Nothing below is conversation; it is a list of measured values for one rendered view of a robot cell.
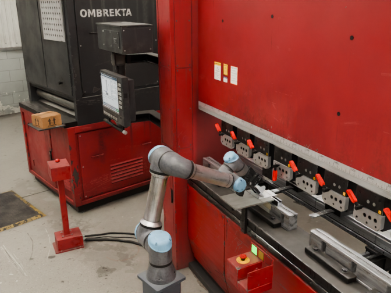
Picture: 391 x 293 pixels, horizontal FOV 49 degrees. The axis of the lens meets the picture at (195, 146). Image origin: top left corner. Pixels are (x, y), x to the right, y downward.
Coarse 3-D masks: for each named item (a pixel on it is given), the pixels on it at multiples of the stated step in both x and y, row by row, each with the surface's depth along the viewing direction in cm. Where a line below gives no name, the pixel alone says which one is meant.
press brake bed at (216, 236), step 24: (192, 192) 325; (192, 216) 332; (216, 216) 293; (192, 240) 339; (216, 240) 299; (240, 240) 267; (264, 240) 243; (192, 264) 353; (216, 264) 304; (264, 264) 246; (288, 264) 224; (216, 288) 323; (288, 288) 227; (312, 288) 209
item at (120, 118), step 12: (108, 72) 321; (120, 84) 301; (132, 84) 307; (120, 96) 305; (132, 96) 309; (108, 108) 332; (120, 108) 310; (132, 108) 312; (120, 120) 314; (132, 120) 315
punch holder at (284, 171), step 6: (276, 150) 237; (282, 150) 232; (276, 156) 237; (282, 156) 233; (288, 156) 228; (294, 156) 226; (276, 162) 238; (282, 162) 233; (288, 162) 229; (294, 162) 228; (276, 168) 239; (282, 168) 234; (288, 168) 229; (282, 174) 234; (288, 174) 230; (294, 174) 231; (288, 180) 231; (294, 180) 232
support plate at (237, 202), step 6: (246, 192) 259; (222, 198) 252; (228, 198) 252; (234, 198) 252; (240, 198) 252; (246, 198) 252; (252, 198) 252; (264, 198) 252; (270, 198) 252; (228, 204) 246; (234, 204) 245; (240, 204) 245; (246, 204) 245; (252, 204) 245; (258, 204) 246
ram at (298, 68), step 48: (240, 0) 247; (288, 0) 209; (336, 0) 182; (384, 0) 160; (240, 48) 254; (288, 48) 215; (336, 48) 186; (384, 48) 164; (240, 96) 262; (288, 96) 221; (336, 96) 190; (384, 96) 167; (336, 144) 194; (384, 144) 170; (384, 192) 174
